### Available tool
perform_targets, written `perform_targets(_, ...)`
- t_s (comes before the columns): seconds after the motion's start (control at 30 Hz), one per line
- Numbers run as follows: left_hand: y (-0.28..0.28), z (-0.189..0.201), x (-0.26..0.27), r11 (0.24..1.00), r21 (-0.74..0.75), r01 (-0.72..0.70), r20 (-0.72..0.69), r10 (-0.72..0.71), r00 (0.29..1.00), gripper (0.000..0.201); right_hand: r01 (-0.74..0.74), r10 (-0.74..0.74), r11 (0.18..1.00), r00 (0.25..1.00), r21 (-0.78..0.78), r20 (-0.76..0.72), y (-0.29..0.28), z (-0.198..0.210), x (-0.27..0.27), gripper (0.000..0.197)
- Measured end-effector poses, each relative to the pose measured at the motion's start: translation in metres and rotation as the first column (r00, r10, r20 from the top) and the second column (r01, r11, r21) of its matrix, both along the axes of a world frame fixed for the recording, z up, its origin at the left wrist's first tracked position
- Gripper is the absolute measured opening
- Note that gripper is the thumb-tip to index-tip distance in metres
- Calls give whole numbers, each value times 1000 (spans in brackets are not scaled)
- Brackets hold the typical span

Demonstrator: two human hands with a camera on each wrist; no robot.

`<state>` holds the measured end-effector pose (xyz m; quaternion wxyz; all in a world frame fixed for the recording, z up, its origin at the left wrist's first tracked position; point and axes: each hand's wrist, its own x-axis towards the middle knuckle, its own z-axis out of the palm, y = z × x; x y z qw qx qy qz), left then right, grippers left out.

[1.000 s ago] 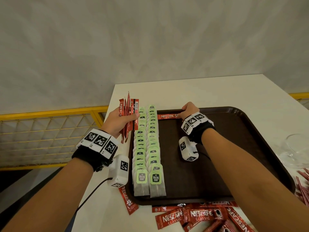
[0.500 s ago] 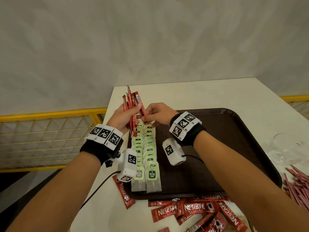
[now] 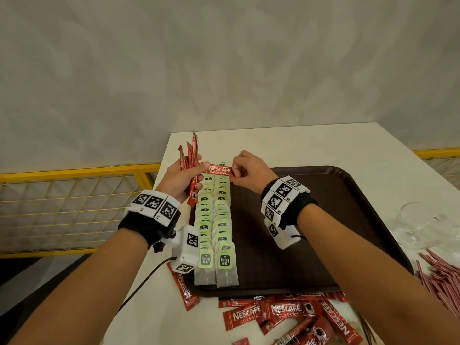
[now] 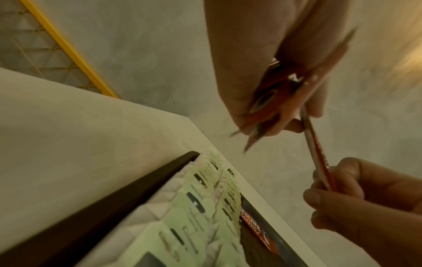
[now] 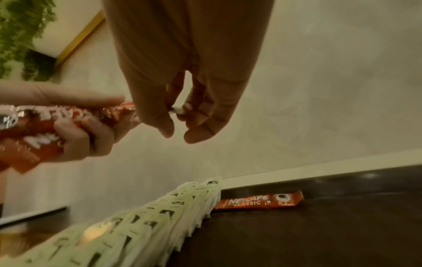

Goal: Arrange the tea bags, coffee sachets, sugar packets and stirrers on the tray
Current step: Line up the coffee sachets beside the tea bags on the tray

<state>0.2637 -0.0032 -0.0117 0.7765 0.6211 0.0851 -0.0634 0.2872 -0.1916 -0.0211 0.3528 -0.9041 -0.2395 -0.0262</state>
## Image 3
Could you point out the person's left hand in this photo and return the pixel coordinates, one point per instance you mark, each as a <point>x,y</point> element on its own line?
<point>176,179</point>

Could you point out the wristband with marker tiles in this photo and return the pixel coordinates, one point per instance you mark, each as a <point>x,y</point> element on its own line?
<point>154,206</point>
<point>280,194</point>

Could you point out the neat rows of tea bags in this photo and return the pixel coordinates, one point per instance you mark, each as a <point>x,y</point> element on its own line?
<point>215,219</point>

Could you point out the person's right hand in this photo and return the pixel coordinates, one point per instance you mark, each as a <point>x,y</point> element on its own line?
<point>257,172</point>

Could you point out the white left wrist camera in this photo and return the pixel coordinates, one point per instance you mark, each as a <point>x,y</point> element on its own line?
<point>187,247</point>

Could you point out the clear glass cups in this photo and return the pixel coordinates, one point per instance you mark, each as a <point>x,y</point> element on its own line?
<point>417,222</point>

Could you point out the person's right forearm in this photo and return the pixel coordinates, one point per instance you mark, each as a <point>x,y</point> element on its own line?
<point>377,283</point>

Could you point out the right wristband with marker tiles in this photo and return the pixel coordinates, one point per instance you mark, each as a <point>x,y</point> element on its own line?
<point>280,194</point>

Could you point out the person's left forearm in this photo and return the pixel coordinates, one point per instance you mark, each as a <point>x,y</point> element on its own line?
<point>79,294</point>

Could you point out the marker cube on right wrist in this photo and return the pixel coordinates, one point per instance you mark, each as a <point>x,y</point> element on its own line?
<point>280,235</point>

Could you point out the brown plastic tray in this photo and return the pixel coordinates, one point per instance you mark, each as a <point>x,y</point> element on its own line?
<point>323,229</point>

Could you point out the pile of red Nescafe sachets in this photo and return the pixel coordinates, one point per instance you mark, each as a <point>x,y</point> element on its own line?
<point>284,310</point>

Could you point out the pile of pink stirrer sticks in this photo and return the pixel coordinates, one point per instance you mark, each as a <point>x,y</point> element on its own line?
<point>442,280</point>

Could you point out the left wristband with marker tiles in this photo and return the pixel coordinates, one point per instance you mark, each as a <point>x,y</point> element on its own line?
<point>154,206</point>

